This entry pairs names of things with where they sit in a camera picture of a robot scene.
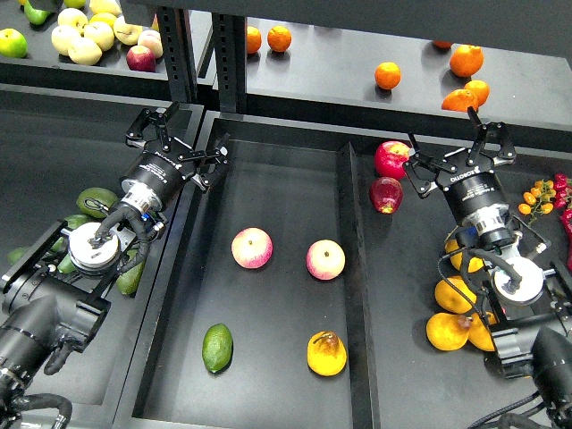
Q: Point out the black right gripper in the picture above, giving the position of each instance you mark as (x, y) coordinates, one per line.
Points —
(466, 177)

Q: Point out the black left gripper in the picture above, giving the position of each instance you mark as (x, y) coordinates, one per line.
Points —
(159, 174)

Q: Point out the yellow pear with brown top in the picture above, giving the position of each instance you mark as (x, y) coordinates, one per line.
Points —
(326, 353)

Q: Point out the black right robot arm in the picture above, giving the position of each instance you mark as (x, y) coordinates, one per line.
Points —
(525, 309)

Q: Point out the green avocado under arm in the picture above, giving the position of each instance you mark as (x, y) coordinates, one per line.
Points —
(127, 283)

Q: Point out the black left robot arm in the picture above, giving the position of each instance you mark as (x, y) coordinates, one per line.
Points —
(54, 294)

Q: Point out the dark green avocado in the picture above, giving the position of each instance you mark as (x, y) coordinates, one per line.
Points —
(89, 196)

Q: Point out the yellow pear upper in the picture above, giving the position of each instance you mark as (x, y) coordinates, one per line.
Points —
(456, 259)

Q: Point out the pale yellow pear front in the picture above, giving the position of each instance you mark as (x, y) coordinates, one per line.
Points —
(84, 51)

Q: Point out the pale yellow pear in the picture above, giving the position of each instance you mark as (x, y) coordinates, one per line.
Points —
(62, 37)
(84, 51)

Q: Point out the yellow pear middle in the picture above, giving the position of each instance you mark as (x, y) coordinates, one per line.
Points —
(453, 295)

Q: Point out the pale yellow pear left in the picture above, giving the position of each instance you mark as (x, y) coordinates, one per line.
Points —
(62, 37)

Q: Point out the yellow pear lower left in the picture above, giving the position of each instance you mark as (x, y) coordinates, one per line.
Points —
(448, 332)

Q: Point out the yellow pear lower right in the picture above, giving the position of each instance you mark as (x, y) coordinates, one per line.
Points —
(479, 334)

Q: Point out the orange front right shelf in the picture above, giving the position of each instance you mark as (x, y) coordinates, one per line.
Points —
(460, 100)

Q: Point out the orange behind front one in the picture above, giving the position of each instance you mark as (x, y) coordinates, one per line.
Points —
(480, 88)

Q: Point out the bright red apple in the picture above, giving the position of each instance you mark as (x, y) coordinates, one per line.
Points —
(389, 158)

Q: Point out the large orange on shelf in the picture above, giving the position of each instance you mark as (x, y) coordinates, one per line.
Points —
(466, 60)

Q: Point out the dark red apple on shelf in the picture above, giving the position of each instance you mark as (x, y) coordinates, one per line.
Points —
(141, 59)

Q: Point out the orange cherry tomato bunch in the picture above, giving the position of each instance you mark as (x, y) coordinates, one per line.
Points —
(537, 201)

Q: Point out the orange on shelf centre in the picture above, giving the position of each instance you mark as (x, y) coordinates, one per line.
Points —
(387, 75)

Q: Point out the red chili peppers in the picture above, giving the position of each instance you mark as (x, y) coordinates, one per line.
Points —
(562, 185)

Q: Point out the black left tray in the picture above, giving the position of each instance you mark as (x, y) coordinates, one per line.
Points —
(55, 144)

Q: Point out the black tray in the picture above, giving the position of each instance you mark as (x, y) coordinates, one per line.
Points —
(55, 144)
(302, 183)

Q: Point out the pink apple left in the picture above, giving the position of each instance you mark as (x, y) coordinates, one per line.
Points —
(252, 248)

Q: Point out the pink apple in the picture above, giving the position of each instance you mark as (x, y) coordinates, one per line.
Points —
(252, 248)
(325, 260)

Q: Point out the pink apple right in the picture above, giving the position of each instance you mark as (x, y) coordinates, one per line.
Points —
(325, 260)

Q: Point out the black centre tray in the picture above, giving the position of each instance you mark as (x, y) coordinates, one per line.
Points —
(302, 183)

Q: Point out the green apple on shelf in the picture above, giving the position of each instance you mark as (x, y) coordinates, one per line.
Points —
(13, 43)

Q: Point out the black shelf post left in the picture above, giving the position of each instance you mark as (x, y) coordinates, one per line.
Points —
(175, 34)

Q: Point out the black shelf post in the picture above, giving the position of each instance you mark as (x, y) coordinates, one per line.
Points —
(230, 48)
(175, 34)

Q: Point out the black shelf post right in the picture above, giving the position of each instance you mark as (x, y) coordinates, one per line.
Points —
(230, 48)

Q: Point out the orange near post left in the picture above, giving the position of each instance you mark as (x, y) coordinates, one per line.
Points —
(254, 40)

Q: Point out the orange post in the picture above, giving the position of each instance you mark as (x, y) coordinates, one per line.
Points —
(279, 38)
(254, 40)

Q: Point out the orange near post right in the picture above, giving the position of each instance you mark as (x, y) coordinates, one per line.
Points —
(279, 38)

